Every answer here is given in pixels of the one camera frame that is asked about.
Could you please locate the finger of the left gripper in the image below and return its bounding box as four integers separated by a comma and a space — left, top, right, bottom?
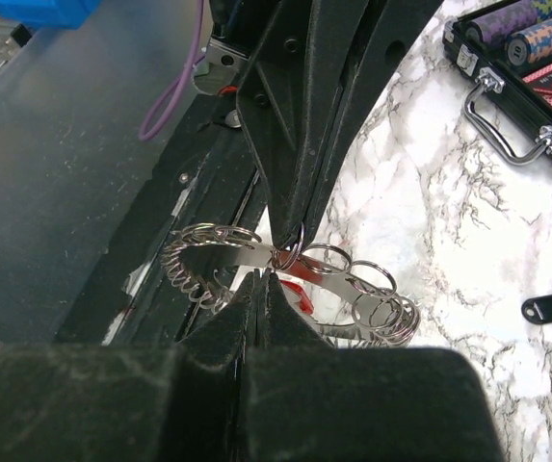
235, 0, 371, 249
303, 0, 442, 236

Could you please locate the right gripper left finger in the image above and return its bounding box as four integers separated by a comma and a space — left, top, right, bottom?
0, 272, 259, 461

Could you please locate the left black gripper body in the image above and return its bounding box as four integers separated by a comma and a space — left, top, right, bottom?
237, 1, 441, 111

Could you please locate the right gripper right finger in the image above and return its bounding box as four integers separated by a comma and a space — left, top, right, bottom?
242, 273, 504, 461

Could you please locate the red tag key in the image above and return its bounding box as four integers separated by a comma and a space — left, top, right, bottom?
279, 262, 326, 316

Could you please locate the black poker chip case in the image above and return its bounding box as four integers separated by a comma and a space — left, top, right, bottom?
443, 1, 552, 167

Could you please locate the blue plastic bin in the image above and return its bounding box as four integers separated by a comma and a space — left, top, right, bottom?
0, 0, 101, 29

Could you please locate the black front mounting rail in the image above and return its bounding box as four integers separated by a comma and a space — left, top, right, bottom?
54, 92, 266, 346

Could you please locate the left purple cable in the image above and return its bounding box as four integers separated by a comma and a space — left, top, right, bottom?
139, 0, 207, 143

